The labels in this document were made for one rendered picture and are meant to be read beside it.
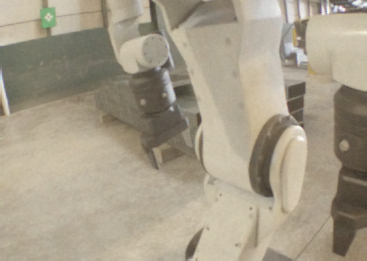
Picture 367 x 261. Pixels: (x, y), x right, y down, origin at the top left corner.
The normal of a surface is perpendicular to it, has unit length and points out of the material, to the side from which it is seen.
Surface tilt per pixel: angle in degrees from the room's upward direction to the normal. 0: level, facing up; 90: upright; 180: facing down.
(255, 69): 90
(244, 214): 60
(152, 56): 90
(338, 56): 101
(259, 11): 90
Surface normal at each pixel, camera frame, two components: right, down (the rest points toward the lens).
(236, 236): -0.72, -0.24
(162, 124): 0.62, 0.16
